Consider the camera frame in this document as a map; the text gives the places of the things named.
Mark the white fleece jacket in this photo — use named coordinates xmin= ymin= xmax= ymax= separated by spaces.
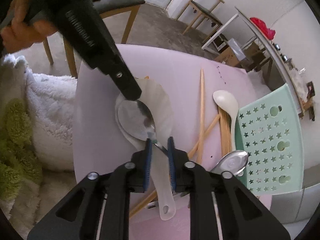
xmin=0 ymin=54 xmax=78 ymax=233

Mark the mint green utensil holder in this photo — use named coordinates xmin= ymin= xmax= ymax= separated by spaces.
xmin=234 ymin=83 xmax=301 ymax=196

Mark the white table wooden top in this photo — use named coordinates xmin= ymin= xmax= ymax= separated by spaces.
xmin=201 ymin=6 xmax=316 ymax=123

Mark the clear plastic bag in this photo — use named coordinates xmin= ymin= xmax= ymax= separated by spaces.
xmin=290 ymin=67 xmax=307 ymax=88

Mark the plastic-wrapped box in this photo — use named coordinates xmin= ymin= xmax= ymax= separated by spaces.
xmin=226 ymin=38 xmax=245 ymax=60

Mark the large translucent white spoon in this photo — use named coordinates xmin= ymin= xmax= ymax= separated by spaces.
xmin=135 ymin=78 xmax=177 ymax=221

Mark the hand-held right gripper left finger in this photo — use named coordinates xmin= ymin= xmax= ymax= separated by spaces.
xmin=27 ymin=138 xmax=153 ymax=240

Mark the small white appliance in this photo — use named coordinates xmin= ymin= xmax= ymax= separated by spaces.
xmin=212 ymin=34 xmax=229 ymax=54

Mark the cardboard box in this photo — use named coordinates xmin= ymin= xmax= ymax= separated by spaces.
xmin=215 ymin=42 xmax=266 ymax=71

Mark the red plastic bag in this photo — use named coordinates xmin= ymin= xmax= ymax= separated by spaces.
xmin=249 ymin=17 xmax=276 ymax=40

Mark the pile of snack packets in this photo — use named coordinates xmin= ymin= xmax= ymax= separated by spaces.
xmin=299 ymin=81 xmax=316 ymax=120

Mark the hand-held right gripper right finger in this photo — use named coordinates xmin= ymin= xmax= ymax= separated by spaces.
xmin=167 ymin=137 xmax=292 ymax=240

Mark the metal spoon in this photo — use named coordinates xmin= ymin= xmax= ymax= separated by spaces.
xmin=209 ymin=150 xmax=249 ymax=177
xmin=117 ymin=99 xmax=173 ymax=160

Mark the white ceramic spoon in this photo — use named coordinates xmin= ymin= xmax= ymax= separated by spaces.
xmin=212 ymin=90 xmax=240 ymax=155

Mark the person's left hand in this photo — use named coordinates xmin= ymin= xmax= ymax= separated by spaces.
xmin=1 ymin=0 xmax=59 ymax=53

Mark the bundle of wooden chopsticks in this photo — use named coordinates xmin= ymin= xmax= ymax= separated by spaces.
xmin=218 ymin=106 xmax=227 ymax=160

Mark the pink printed tablecloth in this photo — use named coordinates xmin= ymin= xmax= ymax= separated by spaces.
xmin=72 ymin=44 xmax=273 ymax=240

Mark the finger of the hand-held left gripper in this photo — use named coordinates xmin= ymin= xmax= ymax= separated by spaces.
xmin=85 ymin=42 xmax=142 ymax=101

